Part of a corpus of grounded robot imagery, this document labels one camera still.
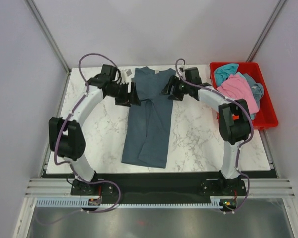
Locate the aluminium front rail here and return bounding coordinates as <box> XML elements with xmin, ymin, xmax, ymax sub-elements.
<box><xmin>25</xmin><ymin>178</ymin><xmax>295</xmax><ymax>199</ymax></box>

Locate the white slotted cable duct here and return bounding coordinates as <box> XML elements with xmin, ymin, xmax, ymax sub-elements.
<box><xmin>35</xmin><ymin>197</ymin><xmax>237</xmax><ymax>209</ymax></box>

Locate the teal t shirt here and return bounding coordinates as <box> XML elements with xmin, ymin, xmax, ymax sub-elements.
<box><xmin>214</xmin><ymin>63</ymin><xmax>239</xmax><ymax>87</ymax></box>

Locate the left aluminium frame post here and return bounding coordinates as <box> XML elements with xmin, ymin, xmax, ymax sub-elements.
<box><xmin>24</xmin><ymin>0</ymin><xmax>71</xmax><ymax>75</ymax></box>

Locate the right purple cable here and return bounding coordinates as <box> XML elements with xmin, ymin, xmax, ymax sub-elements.
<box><xmin>175</xmin><ymin>58</ymin><xmax>254</xmax><ymax>215</ymax></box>

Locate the purple cable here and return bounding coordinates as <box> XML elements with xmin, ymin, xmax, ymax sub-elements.
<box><xmin>34</xmin><ymin>53</ymin><xmax>122</xmax><ymax>225</ymax></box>
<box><xmin>175</xmin><ymin>58</ymin><xmax>254</xmax><ymax>215</ymax></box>

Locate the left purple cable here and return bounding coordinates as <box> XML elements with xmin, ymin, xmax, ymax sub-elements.
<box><xmin>34</xmin><ymin>53</ymin><xmax>122</xmax><ymax>225</ymax></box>

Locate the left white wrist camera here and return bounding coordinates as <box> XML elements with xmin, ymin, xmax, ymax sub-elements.
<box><xmin>121</xmin><ymin>69</ymin><xmax>132</xmax><ymax>84</ymax></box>

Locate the pink t shirt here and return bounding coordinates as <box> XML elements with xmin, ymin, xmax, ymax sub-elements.
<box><xmin>217</xmin><ymin>74</ymin><xmax>260</xmax><ymax>114</ymax></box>

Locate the grey-blue t shirt in bin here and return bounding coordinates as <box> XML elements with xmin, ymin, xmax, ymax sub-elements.
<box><xmin>243</xmin><ymin>74</ymin><xmax>264</xmax><ymax>107</ymax></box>

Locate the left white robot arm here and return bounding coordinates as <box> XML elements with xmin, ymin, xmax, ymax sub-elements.
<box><xmin>48</xmin><ymin>64</ymin><xmax>141</xmax><ymax>195</ymax></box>

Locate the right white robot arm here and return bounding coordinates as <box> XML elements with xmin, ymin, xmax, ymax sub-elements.
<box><xmin>160</xmin><ymin>67</ymin><xmax>254</xmax><ymax>195</ymax></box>

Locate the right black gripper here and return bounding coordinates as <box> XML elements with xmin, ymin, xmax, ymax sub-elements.
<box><xmin>159</xmin><ymin>75</ymin><xmax>191</xmax><ymax>102</ymax></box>

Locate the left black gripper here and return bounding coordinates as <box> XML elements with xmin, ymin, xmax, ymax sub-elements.
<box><xmin>106</xmin><ymin>82</ymin><xmax>141</xmax><ymax>108</ymax></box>

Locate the red plastic bin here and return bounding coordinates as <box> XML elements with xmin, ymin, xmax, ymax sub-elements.
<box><xmin>210</xmin><ymin>62</ymin><xmax>278</xmax><ymax>130</ymax></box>

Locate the aluminium frame post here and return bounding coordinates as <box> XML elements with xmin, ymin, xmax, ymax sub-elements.
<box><xmin>24</xmin><ymin>0</ymin><xmax>71</xmax><ymax>75</ymax></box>
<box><xmin>246</xmin><ymin>0</ymin><xmax>288</xmax><ymax>62</ymax></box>

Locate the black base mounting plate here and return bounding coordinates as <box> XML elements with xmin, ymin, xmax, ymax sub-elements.
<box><xmin>43</xmin><ymin>171</ymin><xmax>276</xmax><ymax>204</ymax></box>

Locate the right aluminium frame post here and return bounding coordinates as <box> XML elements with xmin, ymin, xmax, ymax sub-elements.
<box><xmin>246</xmin><ymin>0</ymin><xmax>288</xmax><ymax>62</ymax></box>

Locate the dark blue-grey t shirt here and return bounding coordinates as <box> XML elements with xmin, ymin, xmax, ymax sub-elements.
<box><xmin>122</xmin><ymin>67</ymin><xmax>175</xmax><ymax>168</ymax></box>

